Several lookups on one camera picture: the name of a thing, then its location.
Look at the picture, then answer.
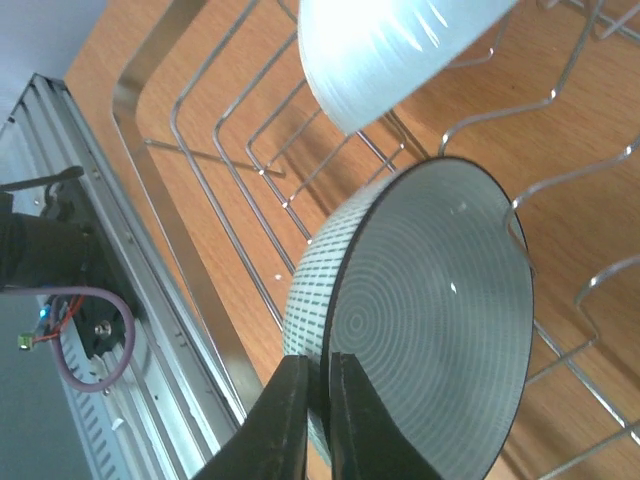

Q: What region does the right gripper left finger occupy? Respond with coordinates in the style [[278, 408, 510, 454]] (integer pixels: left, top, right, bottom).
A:
[[194, 355, 309, 480]]

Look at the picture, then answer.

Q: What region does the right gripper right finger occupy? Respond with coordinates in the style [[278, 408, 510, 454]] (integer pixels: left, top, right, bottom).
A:
[[329, 353, 441, 479]]

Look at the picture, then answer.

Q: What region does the teal patterned bowl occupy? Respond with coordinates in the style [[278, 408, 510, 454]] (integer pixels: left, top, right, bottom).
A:
[[283, 156, 534, 479]]

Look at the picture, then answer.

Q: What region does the metal wire dish rack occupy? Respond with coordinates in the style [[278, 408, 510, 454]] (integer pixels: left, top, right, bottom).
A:
[[110, 0, 640, 480]]

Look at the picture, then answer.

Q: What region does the white ceramic bowl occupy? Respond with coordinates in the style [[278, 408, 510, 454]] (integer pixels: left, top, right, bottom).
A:
[[297, 0, 515, 135]]

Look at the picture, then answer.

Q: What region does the left small circuit board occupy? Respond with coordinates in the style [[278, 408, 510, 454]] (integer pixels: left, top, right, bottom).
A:
[[17, 305, 54, 351]]

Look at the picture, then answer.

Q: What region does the aluminium rail base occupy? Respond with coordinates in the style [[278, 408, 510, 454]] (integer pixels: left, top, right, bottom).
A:
[[1, 74, 240, 479]]

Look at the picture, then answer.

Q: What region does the grey slotted cable duct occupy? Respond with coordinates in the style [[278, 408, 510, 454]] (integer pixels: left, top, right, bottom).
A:
[[61, 321, 138, 479]]

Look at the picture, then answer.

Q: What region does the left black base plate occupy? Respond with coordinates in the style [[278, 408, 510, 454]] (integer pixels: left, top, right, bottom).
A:
[[42, 180, 145, 358]]

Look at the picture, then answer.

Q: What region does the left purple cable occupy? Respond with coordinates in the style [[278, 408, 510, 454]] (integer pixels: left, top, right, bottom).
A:
[[0, 285, 136, 393]]

